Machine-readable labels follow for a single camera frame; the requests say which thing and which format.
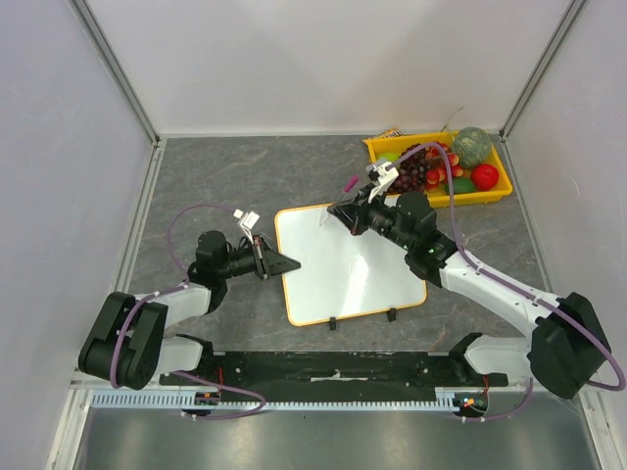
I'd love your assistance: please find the white purple marker pen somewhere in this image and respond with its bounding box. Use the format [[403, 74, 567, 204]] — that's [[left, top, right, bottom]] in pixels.
[[319, 175, 360, 226]]

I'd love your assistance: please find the yellow-framed whiteboard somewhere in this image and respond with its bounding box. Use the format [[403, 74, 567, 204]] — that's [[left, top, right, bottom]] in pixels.
[[274, 205, 427, 327]]

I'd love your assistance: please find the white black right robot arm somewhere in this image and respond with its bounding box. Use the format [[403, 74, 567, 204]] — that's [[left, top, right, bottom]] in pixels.
[[327, 189, 612, 399]]

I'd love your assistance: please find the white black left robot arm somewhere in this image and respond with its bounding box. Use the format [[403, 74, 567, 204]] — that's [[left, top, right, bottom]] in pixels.
[[77, 230, 302, 390]]

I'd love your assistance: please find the dark purple grape bunch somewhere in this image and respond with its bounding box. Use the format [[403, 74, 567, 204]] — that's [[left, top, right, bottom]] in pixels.
[[388, 168, 426, 194]]

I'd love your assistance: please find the green apple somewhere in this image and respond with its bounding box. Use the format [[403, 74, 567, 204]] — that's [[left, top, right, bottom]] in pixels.
[[376, 152, 401, 165]]

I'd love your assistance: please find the yellow plastic fruit tray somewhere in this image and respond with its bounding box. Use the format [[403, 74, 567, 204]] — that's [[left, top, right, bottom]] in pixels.
[[362, 131, 513, 209]]

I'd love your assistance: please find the yellow snack packet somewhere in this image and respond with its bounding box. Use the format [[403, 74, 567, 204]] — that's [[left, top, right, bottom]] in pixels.
[[375, 127, 404, 139]]

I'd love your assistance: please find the green mango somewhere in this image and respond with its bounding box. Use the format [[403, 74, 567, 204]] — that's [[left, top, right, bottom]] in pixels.
[[443, 177, 477, 195]]

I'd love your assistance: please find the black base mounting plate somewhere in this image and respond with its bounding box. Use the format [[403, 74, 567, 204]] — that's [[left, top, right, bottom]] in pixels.
[[191, 352, 508, 400]]

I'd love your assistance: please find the red apple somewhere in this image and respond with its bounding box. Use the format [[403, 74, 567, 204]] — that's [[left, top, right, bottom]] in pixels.
[[470, 164, 500, 192]]

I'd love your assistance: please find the green netted melon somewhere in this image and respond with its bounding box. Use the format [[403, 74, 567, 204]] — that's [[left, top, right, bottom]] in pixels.
[[451, 127, 492, 169]]

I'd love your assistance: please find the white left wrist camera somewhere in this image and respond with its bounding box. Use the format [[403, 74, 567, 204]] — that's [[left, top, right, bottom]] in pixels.
[[233, 209, 260, 242]]

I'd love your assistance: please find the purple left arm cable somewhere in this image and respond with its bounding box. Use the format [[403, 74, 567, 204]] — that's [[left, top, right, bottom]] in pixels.
[[110, 203, 268, 422]]

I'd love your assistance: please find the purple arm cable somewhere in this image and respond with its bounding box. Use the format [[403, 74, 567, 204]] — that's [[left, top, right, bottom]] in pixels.
[[389, 143, 627, 423], [110, 203, 268, 422]]

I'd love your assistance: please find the white slotted cable duct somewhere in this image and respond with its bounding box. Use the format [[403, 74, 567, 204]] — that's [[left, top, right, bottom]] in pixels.
[[90, 388, 481, 412]]

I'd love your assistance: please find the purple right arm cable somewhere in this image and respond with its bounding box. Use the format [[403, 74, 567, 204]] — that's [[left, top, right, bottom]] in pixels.
[[389, 143, 627, 423]]

